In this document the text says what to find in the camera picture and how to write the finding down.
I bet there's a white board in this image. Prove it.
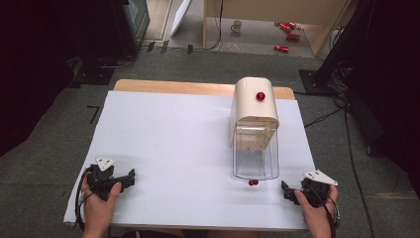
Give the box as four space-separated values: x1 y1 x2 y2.
169 0 193 30

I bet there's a black hanging cable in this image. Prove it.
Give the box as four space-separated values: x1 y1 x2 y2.
192 0 225 52

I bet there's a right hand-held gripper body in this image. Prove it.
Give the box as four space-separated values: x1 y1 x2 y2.
297 169 340 209

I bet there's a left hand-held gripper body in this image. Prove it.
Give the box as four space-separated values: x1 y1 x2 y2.
86 157 131 202

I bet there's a cream dispenser with clear bin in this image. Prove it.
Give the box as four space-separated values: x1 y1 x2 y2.
229 76 281 181

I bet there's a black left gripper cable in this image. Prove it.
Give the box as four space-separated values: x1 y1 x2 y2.
74 168 94 232

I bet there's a person's right hand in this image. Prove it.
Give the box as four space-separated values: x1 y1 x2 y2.
294 184 341 232

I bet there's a light wooden cabinet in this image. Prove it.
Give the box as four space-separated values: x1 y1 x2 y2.
202 0 352 58

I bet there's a white paper sheet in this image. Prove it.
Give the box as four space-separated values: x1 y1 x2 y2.
62 90 317 231

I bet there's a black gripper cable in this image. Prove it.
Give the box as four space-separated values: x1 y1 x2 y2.
308 184 341 238
74 168 94 232

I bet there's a black floor cable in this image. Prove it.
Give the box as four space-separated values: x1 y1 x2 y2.
303 83 377 238

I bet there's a black metal stand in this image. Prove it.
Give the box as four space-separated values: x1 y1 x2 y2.
298 0 375 97

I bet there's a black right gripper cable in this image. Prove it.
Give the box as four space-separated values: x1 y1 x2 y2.
308 184 341 238

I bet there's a wooden table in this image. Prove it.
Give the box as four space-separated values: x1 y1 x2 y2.
113 78 296 101

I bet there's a person's left hand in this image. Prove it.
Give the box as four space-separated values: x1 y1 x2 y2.
80 175 123 233

